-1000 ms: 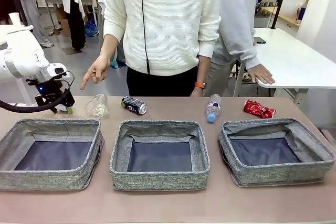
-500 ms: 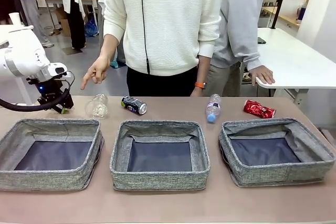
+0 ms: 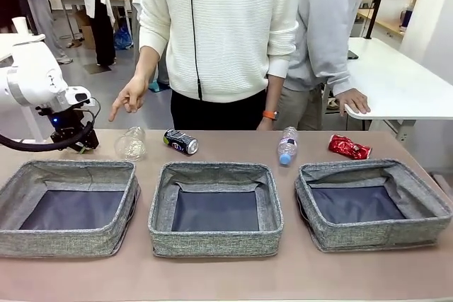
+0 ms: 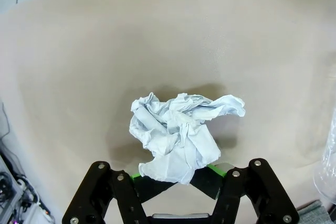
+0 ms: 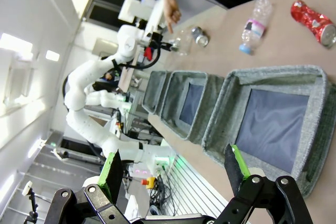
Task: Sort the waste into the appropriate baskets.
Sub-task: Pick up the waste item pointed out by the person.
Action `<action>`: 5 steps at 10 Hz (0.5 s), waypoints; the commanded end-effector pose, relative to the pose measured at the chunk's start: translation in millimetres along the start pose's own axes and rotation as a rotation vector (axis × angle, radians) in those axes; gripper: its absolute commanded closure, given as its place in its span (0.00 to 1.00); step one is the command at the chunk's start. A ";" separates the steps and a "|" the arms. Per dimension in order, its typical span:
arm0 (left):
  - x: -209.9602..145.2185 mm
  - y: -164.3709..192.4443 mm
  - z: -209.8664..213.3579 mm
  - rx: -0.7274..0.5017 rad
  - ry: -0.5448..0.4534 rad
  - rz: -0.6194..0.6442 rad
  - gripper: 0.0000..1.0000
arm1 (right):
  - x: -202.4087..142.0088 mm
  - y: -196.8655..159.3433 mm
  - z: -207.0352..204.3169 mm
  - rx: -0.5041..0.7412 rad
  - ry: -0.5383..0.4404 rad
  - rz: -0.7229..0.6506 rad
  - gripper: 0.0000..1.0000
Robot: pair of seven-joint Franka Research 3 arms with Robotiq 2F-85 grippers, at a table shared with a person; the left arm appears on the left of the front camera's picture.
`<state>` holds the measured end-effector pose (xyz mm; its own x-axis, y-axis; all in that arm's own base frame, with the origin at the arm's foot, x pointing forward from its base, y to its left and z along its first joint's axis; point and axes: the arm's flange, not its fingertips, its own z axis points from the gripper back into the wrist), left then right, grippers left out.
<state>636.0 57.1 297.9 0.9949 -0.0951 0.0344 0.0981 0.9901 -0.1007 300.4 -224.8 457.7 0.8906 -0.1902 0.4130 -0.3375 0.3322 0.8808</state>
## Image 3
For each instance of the grey hoodie person's hand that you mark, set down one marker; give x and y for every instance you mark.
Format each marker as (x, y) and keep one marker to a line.
(352, 100)

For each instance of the person's left forearm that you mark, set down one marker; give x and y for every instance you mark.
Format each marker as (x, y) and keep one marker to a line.
(273, 93)

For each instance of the person in black skirt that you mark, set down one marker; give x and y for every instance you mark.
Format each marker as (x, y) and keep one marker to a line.
(101, 15)

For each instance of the person's right forearm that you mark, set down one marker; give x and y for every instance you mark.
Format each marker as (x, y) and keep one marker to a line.
(148, 61)

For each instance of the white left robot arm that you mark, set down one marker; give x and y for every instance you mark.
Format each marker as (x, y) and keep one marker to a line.
(32, 72)

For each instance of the clear crushed plastic cup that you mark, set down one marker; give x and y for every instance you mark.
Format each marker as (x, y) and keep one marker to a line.
(131, 144)

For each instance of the crushed red soda can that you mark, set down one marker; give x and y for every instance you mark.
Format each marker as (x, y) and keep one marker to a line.
(347, 146)

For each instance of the black soda can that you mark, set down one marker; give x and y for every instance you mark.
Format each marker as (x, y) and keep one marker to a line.
(179, 141)

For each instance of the clear bottle with pink label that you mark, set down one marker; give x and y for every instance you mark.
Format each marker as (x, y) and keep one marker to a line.
(288, 146)

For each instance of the blue plastic bag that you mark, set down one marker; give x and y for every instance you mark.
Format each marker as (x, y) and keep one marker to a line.
(123, 38)

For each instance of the person's right hand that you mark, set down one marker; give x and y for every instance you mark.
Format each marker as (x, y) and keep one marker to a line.
(132, 95)

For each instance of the black pole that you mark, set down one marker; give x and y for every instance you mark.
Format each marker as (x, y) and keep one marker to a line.
(377, 1)

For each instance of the grey fabric basket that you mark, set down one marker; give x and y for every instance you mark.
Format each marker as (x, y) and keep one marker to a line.
(53, 242)
(212, 243)
(368, 236)

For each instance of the dark blue bottle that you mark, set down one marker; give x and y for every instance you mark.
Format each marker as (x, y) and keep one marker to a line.
(406, 17)

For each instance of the person in grey hoodie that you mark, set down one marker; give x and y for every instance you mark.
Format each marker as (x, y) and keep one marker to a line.
(325, 33)

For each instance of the orange wrist watch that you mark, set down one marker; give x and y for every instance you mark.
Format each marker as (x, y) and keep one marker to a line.
(270, 115)

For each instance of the person in white sweater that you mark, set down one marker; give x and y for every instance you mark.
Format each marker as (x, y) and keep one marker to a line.
(230, 33)

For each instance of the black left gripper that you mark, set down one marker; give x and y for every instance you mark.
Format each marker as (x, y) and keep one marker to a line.
(69, 128)

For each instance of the white table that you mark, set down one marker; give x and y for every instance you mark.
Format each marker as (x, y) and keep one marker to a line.
(393, 86)

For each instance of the white paper cup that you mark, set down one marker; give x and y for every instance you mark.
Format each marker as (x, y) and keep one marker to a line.
(20, 26)

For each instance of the cardboard box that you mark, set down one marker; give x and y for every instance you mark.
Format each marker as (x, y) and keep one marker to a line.
(86, 31)

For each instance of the person's left hand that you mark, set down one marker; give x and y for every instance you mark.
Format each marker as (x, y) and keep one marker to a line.
(265, 125)

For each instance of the person in white lab coat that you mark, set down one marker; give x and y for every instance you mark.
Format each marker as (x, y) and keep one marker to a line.
(42, 5)

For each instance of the black phone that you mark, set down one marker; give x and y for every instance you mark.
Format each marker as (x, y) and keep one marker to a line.
(353, 55)

